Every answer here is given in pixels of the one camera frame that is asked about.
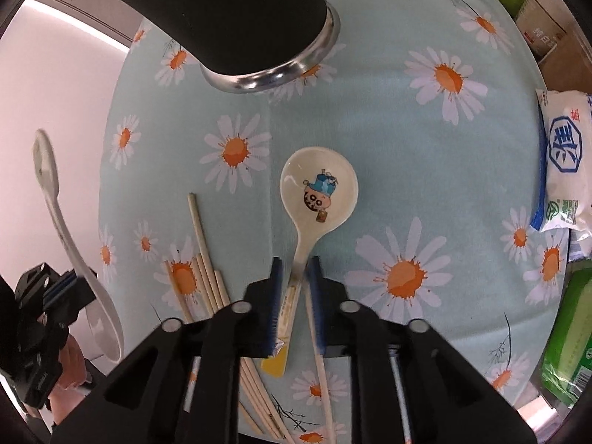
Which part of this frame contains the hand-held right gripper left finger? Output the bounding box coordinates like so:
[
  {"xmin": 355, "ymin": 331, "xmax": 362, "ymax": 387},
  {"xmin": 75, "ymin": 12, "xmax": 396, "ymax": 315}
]
[{"xmin": 50, "ymin": 256, "xmax": 284, "ymax": 444}]

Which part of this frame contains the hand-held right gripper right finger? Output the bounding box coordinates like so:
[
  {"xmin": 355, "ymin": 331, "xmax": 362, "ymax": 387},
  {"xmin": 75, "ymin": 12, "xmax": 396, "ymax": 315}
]
[{"xmin": 306, "ymin": 256, "xmax": 539, "ymax": 444}]

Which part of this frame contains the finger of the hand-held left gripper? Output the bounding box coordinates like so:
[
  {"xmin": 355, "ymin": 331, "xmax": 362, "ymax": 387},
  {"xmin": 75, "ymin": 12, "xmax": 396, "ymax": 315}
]
[{"xmin": 43, "ymin": 271, "xmax": 99, "ymax": 329}]

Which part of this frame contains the plain white ceramic spoon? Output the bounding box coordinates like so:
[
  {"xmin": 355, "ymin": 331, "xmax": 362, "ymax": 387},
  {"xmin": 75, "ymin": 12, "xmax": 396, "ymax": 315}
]
[{"xmin": 32, "ymin": 128, "xmax": 125, "ymax": 364}]

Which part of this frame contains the cartoon print ceramic spoon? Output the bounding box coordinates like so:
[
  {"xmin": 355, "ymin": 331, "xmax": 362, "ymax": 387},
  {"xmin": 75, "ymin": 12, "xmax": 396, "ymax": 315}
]
[{"xmin": 260, "ymin": 147, "xmax": 360, "ymax": 376}]

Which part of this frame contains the black cylindrical holder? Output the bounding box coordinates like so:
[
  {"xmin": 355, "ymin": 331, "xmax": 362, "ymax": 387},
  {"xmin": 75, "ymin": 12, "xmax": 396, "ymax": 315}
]
[{"xmin": 132, "ymin": 0, "xmax": 343, "ymax": 96}]

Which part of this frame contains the person's left hand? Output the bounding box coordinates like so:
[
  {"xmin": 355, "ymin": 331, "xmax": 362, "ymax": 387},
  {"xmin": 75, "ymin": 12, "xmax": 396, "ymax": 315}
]
[{"xmin": 48, "ymin": 333, "xmax": 93, "ymax": 426}]

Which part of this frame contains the daisy print blue tablecloth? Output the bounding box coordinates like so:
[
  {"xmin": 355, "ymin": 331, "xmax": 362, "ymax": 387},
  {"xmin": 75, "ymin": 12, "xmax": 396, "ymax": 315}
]
[{"xmin": 98, "ymin": 0, "xmax": 572, "ymax": 444}]

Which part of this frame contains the green plastic package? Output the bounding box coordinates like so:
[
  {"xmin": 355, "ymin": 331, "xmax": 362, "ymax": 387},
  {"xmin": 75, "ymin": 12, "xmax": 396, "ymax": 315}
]
[{"xmin": 540, "ymin": 268, "xmax": 592, "ymax": 408}]

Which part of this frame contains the pale plastic packet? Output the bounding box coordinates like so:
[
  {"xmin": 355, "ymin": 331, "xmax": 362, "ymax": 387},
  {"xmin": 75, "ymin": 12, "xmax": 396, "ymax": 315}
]
[{"xmin": 566, "ymin": 230, "xmax": 592, "ymax": 263}]

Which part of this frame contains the white and blue salt bag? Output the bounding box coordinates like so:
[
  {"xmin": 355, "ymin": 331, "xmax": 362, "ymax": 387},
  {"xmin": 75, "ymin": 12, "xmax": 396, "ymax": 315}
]
[{"xmin": 531, "ymin": 89, "xmax": 592, "ymax": 233}]

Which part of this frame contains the brown cardboard box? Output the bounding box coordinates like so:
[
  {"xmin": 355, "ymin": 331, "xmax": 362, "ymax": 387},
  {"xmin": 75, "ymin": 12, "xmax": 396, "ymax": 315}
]
[{"xmin": 538, "ymin": 23, "xmax": 592, "ymax": 94}]

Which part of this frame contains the beige carton box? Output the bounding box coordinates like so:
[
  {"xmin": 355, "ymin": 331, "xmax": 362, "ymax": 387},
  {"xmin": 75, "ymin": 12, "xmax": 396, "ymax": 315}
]
[{"xmin": 515, "ymin": 0, "xmax": 584, "ymax": 62}]

